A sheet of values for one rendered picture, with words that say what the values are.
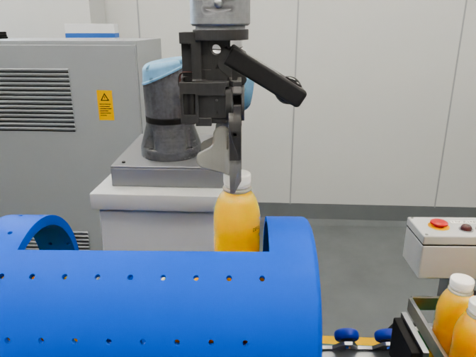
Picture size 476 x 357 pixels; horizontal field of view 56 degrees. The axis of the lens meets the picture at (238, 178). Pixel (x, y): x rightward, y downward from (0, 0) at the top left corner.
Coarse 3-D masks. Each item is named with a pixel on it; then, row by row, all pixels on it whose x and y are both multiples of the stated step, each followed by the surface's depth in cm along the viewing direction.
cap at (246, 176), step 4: (244, 172) 63; (248, 172) 63; (224, 176) 62; (228, 176) 61; (244, 176) 61; (248, 176) 61; (224, 180) 62; (228, 180) 61; (244, 180) 61; (248, 180) 62; (224, 184) 63; (228, 184) 61; (240, 184) 61; (244, 184) 61; (248, 184) 62; (240, 188) 61
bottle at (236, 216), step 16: (224, 192) 63; (240, 192) 61; (224, 208) 62; (240, 208) 61; (256, 208) 63; (224, 224) 62; (240, 224) 61; (256, 224) 63; (224, 240) 63; (240, 240) 62; (256, 240) 64
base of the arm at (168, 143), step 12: (156, 120) 104; (168, 120) 104; (180, 120) 105; (144, 132) 109; (156, 132) 105; (168, 132) 105; (180, 132) 106; (192, 132) 108; (144, 144) 108; (156, 144) 105; (168, 144) 105; (180, 144) 106; (192, 144) 109; (144, 156) 108; (156, 156) 106; (168, 156) 105; (180, 156) 106; (192, 156) 108
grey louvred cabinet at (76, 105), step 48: (0, 48) 210; (48, 48) 208; (96, 48) 207; (144, 48) 221; (0, 96) 217; (48, 96) 215; (96, 96) 214; (0, 144) 225; (48, 144) 224; (96, 144) 222; (0, 192) 234; (48, 192) 232; (96, 240) 240
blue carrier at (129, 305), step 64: (0, 256) 59; (64, 256) 59; (128, 256) 59; (192, 256) 59; (256, 256) 59; (0, 320) 56; (64, 320) 56; (128, 320) 55; (192, 320) 55; (256, 320) 55; (320, 320) 55
